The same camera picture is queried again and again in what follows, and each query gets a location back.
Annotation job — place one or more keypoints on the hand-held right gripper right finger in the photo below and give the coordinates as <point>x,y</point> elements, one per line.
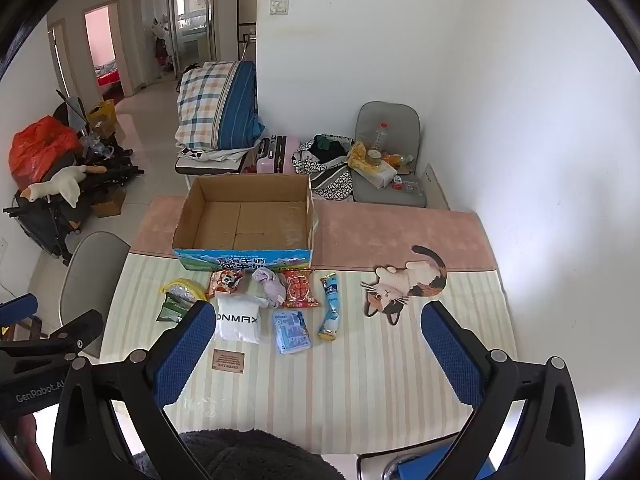
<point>450,355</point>

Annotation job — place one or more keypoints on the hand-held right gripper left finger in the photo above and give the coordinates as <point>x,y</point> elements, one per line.
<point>184,352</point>

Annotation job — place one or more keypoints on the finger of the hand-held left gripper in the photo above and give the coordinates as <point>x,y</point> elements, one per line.
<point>80,329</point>
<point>17,310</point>

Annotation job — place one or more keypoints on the green snack packet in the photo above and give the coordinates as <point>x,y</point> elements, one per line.
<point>170,311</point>

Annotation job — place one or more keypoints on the silver scouring pad packet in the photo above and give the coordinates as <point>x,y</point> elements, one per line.
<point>182,291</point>

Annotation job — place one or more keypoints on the white pouch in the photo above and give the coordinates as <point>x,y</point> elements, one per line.
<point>237,320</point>

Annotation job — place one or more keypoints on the orange panda snack packet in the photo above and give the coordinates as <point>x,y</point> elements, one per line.
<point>226,281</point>

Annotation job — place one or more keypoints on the purple towel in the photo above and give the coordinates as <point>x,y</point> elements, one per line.
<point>270,287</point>

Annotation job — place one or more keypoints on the cardboard box blue print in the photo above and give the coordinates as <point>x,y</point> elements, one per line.
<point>240,260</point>

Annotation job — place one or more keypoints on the light blue wipes packet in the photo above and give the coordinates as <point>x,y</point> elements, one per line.
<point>291,332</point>

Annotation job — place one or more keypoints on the long blue packet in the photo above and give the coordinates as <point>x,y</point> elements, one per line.
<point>331,310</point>

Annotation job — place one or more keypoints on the red snack packet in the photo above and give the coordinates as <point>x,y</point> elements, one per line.
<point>300,290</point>

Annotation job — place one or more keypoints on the person's left forearm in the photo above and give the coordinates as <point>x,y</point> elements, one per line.
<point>27,440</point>

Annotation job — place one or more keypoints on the grey office chair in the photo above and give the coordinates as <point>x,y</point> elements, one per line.
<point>95,270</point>

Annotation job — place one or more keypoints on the black folded stroller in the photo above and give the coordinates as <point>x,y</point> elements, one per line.
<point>45,225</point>

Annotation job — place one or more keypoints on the blue stool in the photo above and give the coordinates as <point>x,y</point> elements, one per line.
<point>425,467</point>

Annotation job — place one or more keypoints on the dark fuzzy garment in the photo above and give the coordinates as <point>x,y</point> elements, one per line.
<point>250,455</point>

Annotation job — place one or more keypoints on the small brown cardboard box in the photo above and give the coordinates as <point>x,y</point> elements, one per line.
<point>110,204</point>

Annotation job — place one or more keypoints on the white goose plush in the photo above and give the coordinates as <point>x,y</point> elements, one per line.
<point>62,182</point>

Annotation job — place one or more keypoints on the orange plastic bag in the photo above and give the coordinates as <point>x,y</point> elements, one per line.
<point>40,150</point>

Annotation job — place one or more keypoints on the pile of black tripods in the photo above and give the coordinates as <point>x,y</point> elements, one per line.
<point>112,167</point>

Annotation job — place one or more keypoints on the white leaning board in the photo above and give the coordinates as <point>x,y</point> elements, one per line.
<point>436,187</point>

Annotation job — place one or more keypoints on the white tissue pack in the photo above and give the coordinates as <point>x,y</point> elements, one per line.
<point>377,174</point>

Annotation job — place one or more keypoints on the yellow paper bag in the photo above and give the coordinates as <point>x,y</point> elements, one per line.
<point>102,117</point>

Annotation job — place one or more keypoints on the black white patterned bag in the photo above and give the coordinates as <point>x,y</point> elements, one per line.
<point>330,180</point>

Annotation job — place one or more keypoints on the pink suitcase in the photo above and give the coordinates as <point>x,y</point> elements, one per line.
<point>277,157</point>

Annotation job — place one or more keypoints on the yellow plastic bag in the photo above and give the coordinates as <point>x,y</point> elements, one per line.
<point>357,155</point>

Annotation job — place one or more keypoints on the clear oil bottle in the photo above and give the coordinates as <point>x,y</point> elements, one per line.
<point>380,145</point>

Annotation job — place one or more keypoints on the grey padded floor chair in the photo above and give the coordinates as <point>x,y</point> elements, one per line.
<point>387,117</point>

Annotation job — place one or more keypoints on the folded plaid quilt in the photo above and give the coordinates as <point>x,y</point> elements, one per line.
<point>215,100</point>

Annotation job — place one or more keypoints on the glass sliding door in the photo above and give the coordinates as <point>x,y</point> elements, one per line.
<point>192,20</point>

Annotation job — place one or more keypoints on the white wall switch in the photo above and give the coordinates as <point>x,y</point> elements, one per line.
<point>279,6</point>

